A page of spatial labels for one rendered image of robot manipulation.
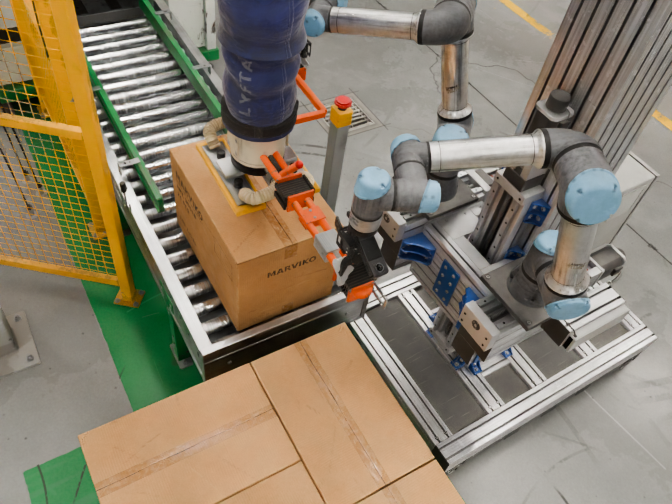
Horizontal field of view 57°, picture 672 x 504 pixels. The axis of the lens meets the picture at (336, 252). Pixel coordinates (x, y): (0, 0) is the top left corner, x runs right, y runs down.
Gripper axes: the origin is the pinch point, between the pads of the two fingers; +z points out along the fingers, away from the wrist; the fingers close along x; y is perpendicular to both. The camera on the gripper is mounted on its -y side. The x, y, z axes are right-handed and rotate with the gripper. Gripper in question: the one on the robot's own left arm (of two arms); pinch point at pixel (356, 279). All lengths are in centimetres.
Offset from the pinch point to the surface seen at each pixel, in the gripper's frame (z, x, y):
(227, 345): 63, 25, 31
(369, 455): 70, -3, -23
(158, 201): 62, 25, 105
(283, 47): -38, 0, 49
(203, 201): 30, 18, 68
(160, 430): 69, 55, 14
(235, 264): 31, 18, 40
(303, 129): 127, -90, 193
